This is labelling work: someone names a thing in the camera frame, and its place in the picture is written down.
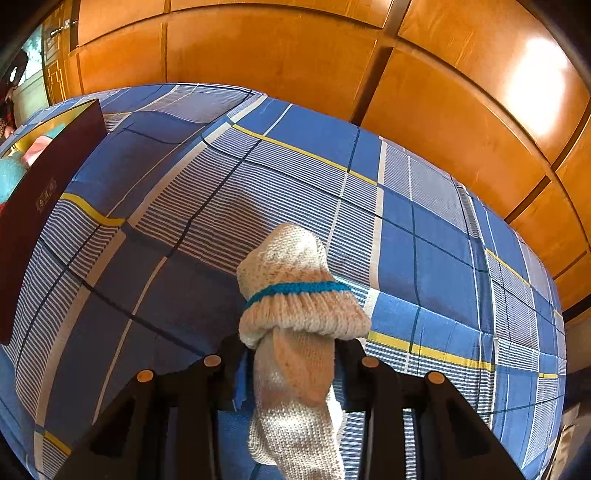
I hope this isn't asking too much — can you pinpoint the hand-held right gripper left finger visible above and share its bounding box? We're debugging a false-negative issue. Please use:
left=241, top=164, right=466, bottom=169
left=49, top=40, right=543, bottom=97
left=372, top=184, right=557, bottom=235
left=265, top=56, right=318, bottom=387
left=55, top=333, right=247, bottom=480

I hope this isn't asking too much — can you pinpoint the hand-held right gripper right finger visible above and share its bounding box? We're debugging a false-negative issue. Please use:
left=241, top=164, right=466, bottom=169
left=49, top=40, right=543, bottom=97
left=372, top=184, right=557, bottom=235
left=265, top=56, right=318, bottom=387
left=339, top=340, right=527, bottom=480

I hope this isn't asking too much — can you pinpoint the white knitted sock blue stripe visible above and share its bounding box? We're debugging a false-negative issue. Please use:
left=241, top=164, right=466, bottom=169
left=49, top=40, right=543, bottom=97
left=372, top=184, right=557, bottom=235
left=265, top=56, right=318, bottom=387
left=236, top=223, right=372, bottom=480

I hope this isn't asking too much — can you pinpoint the dark red gold-lined box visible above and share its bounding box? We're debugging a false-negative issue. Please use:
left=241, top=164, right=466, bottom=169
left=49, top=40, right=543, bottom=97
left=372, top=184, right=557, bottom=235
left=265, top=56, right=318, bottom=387
left=0, top=98, right=106, bottom=344

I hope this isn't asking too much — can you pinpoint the blue plush elephant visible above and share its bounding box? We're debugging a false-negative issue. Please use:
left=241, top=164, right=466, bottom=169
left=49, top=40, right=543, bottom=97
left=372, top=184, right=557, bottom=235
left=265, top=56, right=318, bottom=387
left=0, top=124, right=65, bottom=204

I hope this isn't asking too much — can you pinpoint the blue plaid bedsheet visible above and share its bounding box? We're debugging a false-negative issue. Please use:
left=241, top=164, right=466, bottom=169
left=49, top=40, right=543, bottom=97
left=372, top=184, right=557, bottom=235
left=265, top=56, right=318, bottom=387
left=0, top=83, right=568, bottom=480

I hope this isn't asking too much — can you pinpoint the wooden door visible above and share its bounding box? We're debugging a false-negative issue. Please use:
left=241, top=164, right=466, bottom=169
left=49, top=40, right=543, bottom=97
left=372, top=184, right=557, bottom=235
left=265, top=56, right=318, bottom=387
left=41, top=7, right=81, bottom=104

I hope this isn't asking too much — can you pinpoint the glass window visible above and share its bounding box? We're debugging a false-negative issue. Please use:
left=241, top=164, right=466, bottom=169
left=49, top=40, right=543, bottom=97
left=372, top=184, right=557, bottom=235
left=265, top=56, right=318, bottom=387
left=21, top=34, right=47, bottom=93

